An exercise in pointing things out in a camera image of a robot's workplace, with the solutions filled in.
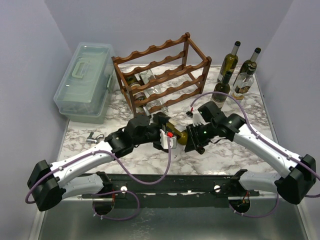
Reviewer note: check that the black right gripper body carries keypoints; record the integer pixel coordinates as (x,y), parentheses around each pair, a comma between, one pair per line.
(191,137)

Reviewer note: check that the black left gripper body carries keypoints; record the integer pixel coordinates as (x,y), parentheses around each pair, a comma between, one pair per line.
(155,130)

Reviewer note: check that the dark green wine bottle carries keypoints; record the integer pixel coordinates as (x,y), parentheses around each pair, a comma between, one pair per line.
(178,130)
(222,87)

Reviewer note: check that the green bottle brown label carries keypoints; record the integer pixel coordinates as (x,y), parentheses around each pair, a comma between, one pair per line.
(132,81)

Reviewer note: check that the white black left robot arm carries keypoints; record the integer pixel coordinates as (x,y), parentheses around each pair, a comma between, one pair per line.
(49,184)

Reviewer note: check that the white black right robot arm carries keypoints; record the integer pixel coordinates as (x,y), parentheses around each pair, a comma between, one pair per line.
(294,174)

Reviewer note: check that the clear glass wine bottle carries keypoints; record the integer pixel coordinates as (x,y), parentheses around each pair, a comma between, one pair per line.
(146,76)

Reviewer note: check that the brown wooden wine rack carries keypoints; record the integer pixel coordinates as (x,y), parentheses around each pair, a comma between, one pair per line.
(197,73)

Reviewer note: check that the clear bottle black cap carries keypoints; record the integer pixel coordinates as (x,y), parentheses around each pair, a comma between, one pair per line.
(242,84)

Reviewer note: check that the green bottle silver foil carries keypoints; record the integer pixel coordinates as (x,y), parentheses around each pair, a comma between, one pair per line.
(252,60)
(230,62)

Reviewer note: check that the silver metal pipe fitting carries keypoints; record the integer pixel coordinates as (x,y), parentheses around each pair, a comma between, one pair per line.
(94,140)

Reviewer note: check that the translucent green plastic toolbox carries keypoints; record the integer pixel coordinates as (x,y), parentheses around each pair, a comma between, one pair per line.
(87,85)

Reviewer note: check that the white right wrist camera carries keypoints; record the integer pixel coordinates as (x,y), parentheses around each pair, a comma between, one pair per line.
(196,116)

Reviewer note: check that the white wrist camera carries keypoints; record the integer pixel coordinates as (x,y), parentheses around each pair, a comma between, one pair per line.
(196,116)
(168,140)

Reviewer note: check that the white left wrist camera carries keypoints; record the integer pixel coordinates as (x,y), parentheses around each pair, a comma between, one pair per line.
(168,140)

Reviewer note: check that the black metal base rail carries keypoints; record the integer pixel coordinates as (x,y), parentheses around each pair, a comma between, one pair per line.
(120,191)

